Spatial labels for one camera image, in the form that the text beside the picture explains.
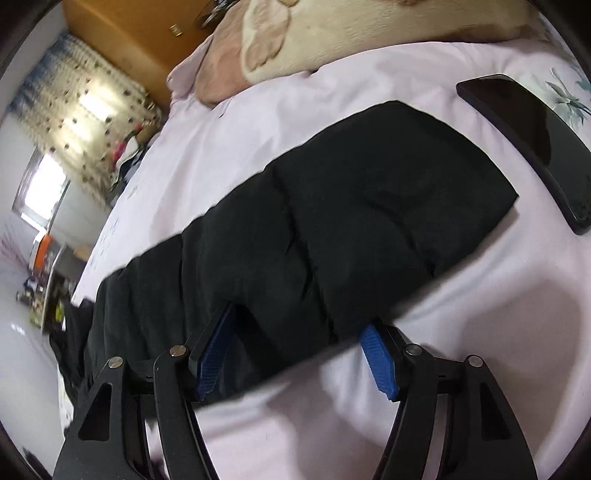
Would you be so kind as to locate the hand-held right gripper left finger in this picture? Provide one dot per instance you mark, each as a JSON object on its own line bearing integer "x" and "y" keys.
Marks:
{"x": 210, "y": 355}

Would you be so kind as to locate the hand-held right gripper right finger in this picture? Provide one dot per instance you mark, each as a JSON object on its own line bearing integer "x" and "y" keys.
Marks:
{"x": 379, "y": 357}

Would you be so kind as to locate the black quilted jacket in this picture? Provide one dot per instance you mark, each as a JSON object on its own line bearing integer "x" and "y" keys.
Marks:
{"x": 351, "y": 203}

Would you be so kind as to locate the pink floral bed quilt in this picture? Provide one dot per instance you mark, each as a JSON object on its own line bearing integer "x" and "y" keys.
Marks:
{"x": 461, "y": 323}

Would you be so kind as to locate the cluttered storage shelf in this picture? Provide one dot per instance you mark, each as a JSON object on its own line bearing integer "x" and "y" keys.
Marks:
{"x": 60, "y": 286}

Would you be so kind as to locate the orange lid storage box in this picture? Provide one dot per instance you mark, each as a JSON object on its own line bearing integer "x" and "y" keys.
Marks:
{"x": 41, "y": 251}

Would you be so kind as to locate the window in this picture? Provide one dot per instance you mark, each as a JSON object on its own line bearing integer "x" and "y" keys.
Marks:
{"x": 41, "y": 184}

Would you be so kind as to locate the black smartphone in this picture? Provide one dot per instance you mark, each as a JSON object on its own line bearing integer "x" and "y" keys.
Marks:
{"x": 521, "y": 120}

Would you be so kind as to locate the heart print curtain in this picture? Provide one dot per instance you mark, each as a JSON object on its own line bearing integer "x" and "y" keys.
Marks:
{"x": 74, "y": 92}

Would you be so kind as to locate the pink beige plush blanket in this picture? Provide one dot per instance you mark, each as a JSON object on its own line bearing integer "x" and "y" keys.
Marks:
{"x": 346, "y": 37}

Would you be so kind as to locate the orange wooden wardrobe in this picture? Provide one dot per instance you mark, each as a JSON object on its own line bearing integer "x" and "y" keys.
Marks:
{"x": 129, "y": 37}

